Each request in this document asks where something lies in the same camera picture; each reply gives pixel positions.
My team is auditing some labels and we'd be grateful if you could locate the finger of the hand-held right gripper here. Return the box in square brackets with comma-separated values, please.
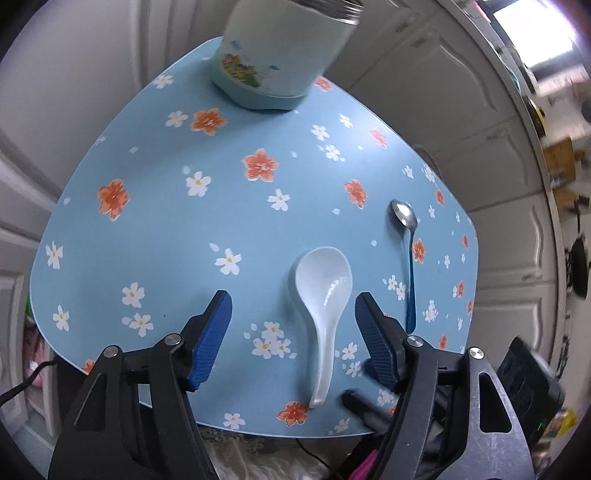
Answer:
[342, 390, 402, 437]

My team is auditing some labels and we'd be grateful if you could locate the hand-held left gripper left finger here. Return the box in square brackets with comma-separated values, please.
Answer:
[48, 290, 233, 480]

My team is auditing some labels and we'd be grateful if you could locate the black cable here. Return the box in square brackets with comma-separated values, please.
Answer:
[0, 360, 58, 408]

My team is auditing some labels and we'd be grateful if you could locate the light blue cartoon print cup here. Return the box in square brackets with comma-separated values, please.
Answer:
[210, 0, 364, 112]

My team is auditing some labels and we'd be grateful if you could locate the hanging dark pan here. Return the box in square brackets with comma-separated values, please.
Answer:
[566, 198, 591, 302]

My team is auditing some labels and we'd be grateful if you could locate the wooden cutting board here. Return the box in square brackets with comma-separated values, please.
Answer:
[544, 140, 579, 177]

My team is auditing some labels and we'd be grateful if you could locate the blue floral table mat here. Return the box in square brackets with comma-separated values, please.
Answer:
[28, 37, 479, 437]

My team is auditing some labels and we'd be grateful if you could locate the pink plastic item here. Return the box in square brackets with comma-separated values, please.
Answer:
[348, 450, 380, 480]

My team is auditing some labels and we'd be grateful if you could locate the colourful packet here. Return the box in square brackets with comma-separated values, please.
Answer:
[540, 408, 579, 440]

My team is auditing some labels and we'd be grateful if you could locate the window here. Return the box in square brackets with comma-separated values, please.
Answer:
[492, 0, 583, 71]

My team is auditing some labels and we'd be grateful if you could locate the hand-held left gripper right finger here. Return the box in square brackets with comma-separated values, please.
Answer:
[355, 292, 536, 480]

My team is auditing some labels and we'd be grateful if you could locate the white ceramic spoon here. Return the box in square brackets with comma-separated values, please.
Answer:
[293, 247, 354, 409]

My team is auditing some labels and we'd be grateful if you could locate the metal spoon blue handle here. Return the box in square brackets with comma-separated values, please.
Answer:
[389, 198, 420, 335]

